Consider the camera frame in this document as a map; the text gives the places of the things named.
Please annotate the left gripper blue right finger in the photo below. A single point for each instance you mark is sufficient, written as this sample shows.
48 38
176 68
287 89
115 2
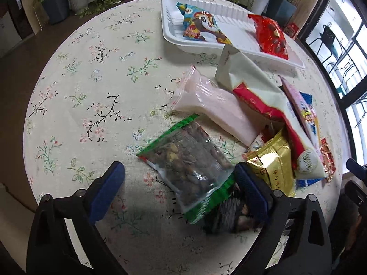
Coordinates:
254 192

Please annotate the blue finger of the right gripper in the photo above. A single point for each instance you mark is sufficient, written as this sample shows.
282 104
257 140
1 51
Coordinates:
354 167

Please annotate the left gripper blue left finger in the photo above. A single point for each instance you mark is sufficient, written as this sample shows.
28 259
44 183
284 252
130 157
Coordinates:
103 190

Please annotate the red patterned small snack pack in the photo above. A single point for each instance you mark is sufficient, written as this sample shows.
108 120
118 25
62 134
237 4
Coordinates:
327 160

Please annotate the gold wafer snack pack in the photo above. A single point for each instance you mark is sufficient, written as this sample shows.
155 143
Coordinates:
273 164

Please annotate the green nut mix bag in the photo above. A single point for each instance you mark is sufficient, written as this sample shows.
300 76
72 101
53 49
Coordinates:
192 166

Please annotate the pink cartoon lollipop bag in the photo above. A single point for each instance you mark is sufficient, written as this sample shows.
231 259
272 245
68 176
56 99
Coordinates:
306 114

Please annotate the white red snack bag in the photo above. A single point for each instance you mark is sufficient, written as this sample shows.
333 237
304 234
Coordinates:
239 75

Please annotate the pink clear zip bag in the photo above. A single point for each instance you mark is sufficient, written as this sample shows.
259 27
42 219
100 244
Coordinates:
198 94

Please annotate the red Mylikes chocolate bag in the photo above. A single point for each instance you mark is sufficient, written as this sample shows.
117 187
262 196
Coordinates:
269 36

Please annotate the blue squirrel chips bag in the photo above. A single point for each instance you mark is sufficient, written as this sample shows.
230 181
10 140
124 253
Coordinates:
201 25

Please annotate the black silver snack pack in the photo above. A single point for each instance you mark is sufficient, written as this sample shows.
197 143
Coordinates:
232 216

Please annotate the black balcony chair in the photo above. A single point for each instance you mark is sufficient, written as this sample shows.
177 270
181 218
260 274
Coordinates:
333 55

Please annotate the red bag on floor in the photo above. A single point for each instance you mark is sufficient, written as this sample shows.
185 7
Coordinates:
291 30

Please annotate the white plastic tray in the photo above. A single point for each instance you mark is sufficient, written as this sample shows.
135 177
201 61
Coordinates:
233 22

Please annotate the tall plant dark blue pot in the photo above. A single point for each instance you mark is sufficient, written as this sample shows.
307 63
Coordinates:
286 0

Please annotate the left plant dark blue pot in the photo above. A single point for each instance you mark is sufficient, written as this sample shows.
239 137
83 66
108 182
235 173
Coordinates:
56 10

